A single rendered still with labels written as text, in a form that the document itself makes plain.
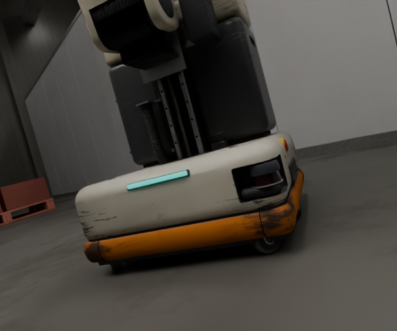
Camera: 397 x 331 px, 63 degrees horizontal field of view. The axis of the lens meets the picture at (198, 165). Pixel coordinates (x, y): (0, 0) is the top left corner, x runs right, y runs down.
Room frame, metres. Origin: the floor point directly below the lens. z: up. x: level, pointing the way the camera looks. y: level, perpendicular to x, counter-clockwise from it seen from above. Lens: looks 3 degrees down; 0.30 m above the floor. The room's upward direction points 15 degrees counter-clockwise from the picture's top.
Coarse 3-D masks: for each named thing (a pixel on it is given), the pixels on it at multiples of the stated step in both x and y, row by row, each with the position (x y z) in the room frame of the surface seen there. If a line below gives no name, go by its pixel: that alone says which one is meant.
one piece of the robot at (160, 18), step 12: (84, 0) 0.92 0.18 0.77; (96, 0) 0.90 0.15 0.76; (108, 0) 0.90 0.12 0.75; (144, 0) 0.86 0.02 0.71; (156, 0) 0.87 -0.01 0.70; (168, 0) 0.94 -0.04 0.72; (84, 12) 0.92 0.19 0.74; (156, 12) 0.86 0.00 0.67; (168, 12) 0.92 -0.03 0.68; (156, 24) 0.89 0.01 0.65; (168, 24) 0.91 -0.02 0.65; (180, 24) 1.00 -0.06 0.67; (96, 36) 0.93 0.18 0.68; (108, 48) 0.96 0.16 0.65
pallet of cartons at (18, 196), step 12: (36, 180) 4.66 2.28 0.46; (0, 192) 4.35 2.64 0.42; (12, 192) 4.41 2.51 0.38; (24, 192) 4.51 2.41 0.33; (36, 192) 4.62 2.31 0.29; (48, 192) 4.74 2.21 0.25; (0, 204) 4.29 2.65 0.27; (12, 204) 4.38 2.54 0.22; (24, 204) 4.48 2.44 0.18; (36, 204) 4.97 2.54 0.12; (48, 204) 4.68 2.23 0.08; (0, 216) 4.33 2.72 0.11; (24, 216) 4.44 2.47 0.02
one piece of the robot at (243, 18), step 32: (224, 0) 1.07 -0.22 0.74; (224, 32) 1.08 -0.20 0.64; (192, 64) 1.13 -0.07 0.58; (224, 64) 1.09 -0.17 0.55; (256, 64) 1.13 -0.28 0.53; (128, 96) 1.23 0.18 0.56; (160, 96) 1.14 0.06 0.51; (192, 96) 1.10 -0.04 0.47; (224, 96) 1.10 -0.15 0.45; (256, 96) 1.07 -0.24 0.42; (128, 128) 1.25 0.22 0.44; (160, 128) 1.20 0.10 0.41; (192, 128) 1.10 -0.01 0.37; (224, 128) 1.11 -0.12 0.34; (256, 128) 1.08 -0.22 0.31; (160, 160) 1.15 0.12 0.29
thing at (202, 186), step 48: (240, 144) 0.92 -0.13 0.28; (288, 144) 1.10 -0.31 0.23; (96, 192) 0.93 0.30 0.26; (144, 192) 0.87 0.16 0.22; (192, 192) 0.82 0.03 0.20; (240, 192) 0.81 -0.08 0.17; (288, 192) 0.87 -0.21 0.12; (96, 240) 0.95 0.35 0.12; (144, 240) 0.88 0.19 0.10; (192, 240) 0.83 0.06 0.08; (240, 240) 0.79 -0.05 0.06
